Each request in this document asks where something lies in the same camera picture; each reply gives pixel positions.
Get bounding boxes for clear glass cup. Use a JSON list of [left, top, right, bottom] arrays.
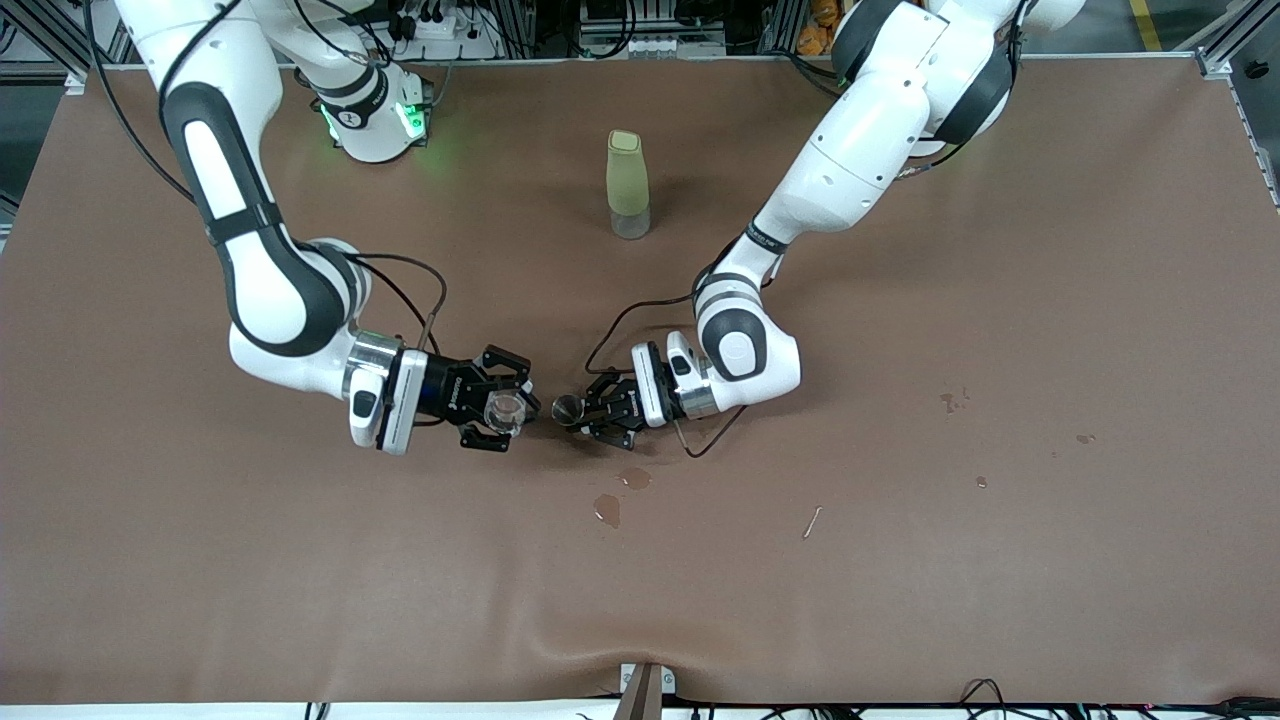
[[485, 392, 531, 437]]

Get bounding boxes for brown table cover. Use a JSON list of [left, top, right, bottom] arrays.
[[0, 55, 1280, 706]]

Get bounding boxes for pale green bottle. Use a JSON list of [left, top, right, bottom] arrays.
[[606, 130, 652, 241]]

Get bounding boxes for white power strip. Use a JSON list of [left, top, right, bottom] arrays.
[[385, 5, 501, 61]]

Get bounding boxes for black electronics rack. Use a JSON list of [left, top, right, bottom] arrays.
[[500, 0, 801, 59]]

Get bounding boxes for orange snack packets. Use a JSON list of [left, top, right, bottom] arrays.
[[797, 0, 841, 56]]

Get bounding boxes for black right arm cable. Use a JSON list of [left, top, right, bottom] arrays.
[[85, 0, 448, 426]]

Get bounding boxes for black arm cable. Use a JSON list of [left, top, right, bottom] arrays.
[[585, 262, 791, 459], [85, 0, 448, 426]]

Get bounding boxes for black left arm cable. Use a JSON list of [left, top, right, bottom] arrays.
[[585, 262, 791, 459]]

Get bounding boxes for metal table clamp bracket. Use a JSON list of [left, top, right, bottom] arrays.
[[618, 662, 677, 720]]

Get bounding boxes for black cable loop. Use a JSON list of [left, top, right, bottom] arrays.
[[960, 678, 1011, 720]]

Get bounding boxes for aluminium frame profile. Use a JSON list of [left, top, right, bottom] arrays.
[[1180, 0, 1280, 211], [0, 0, 91, 96]]

